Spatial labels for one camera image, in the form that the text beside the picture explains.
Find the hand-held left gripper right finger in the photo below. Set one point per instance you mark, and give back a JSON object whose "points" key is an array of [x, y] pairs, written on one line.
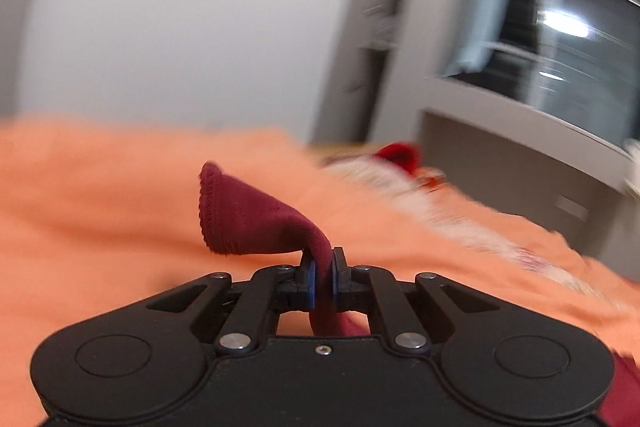
{"points": [[336, 279]]}

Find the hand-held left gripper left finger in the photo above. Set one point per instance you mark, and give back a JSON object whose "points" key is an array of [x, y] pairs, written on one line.
{"points": [[311, 279]]}

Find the maroon sweatshirt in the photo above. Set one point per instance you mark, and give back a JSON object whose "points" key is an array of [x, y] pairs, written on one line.
{"points": [[250, 217]]}

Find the red and white fabric pile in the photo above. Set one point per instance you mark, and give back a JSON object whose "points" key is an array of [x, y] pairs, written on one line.
{"points": [[450, 212]]}

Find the red cloth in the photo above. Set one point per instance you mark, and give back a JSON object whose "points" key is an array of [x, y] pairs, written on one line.
{"points": [[400, 154]]}

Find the orange bed blanket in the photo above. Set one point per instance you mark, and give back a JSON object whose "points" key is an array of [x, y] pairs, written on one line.
{"points": [[125, 197]]}

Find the grey window desk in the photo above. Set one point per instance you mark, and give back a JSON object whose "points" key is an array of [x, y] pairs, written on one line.
{"points": [[530, 167]]}

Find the grey cabinet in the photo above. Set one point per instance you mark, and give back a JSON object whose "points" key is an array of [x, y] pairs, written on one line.
{"points": [[370, 32]]}

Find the window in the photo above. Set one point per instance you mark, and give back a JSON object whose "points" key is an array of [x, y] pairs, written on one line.
{"points": [[545, 27]]}

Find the white wall socket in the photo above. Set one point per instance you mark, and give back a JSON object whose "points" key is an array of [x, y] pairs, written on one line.
{"points": [[571, 207]]}

